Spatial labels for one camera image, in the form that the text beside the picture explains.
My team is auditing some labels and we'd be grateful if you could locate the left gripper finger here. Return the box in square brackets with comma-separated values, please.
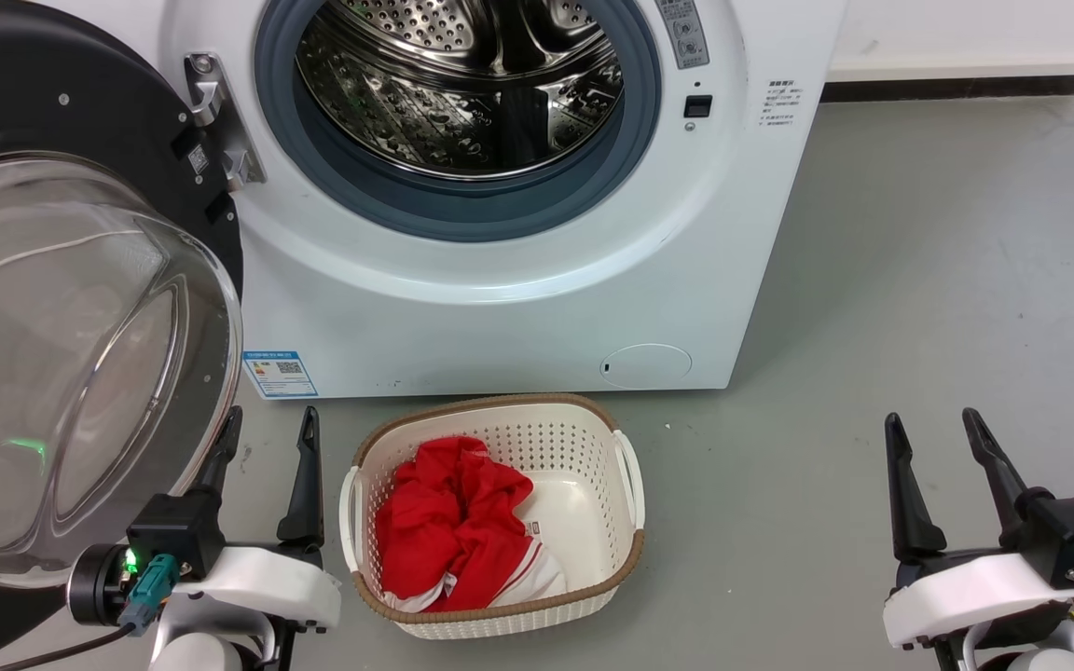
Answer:
[190, 405, 244, 500]
[276, 405, 325, 551]

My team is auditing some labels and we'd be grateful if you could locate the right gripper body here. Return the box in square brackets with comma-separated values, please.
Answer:
[882, 548, 1074, 671]

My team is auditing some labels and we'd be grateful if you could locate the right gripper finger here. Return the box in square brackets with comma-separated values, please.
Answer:
[884, 412, 948, 563]
[962, 407, 1030, 551]

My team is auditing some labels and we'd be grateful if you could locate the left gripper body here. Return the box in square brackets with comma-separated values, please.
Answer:
[68, 545, 342, 671]

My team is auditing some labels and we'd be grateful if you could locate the white front-load washing machine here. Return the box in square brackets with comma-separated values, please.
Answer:
[29, 0, 847, 400]

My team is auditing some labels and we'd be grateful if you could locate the red and white garment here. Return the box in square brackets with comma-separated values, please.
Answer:
[375, 436, 568, 613]

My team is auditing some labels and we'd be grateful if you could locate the round white filter cover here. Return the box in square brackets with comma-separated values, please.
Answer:
[599, 344, 693, 390]

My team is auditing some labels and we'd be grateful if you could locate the white cabinet block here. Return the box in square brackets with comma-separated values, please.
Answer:
[826, 0, 1074, 83]

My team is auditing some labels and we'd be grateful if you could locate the grey instruction sticker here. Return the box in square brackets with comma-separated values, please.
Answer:
[656, 0, 711, 71]

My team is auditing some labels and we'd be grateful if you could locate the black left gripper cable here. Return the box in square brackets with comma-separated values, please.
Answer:
[0, 623, 142, 671]

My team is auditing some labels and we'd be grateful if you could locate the stainless steel washer drum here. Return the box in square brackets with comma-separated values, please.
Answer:
[295, 0, 627, 180]

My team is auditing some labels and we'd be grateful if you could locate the black round glass washer door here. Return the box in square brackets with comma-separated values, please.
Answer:
[0, 0, 246, 671]

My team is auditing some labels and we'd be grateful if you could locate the cream perforated laundry basket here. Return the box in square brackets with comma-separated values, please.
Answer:
[339, 392, 647, 640]

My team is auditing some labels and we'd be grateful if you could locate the teal left camera connector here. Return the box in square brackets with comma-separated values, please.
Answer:
[117, 553, 180, 637]

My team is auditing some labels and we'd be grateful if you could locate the blue energy label sticker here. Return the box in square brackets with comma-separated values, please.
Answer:
[242, 350, 319, 400]

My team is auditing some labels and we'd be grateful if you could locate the metal door hinge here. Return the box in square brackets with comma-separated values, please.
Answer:
[185, 53, 266, 192]

